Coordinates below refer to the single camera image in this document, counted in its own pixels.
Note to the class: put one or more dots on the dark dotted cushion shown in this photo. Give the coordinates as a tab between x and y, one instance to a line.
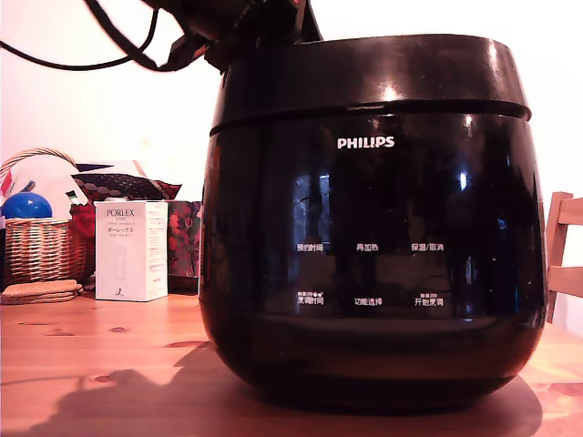
121	185

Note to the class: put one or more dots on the black rice cooker lid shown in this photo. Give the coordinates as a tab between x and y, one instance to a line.
364	73

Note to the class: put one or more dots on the white cloth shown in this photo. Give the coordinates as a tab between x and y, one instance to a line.
48	178

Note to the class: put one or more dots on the white Porlex box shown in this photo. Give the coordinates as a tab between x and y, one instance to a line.
130	255

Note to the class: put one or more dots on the red knitted pouch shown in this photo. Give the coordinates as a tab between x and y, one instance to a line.
83	221

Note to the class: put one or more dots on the black Philips rice cooker body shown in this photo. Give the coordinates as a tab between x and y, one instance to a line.
364	205

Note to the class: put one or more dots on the blue ball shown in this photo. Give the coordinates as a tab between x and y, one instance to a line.
26	206

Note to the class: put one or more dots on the red floral bag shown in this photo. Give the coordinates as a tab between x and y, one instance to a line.
183	236

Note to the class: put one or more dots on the woven wicker basket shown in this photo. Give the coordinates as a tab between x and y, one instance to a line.
40	250

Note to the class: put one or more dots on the wooden chair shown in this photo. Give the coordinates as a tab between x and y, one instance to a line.
559	236

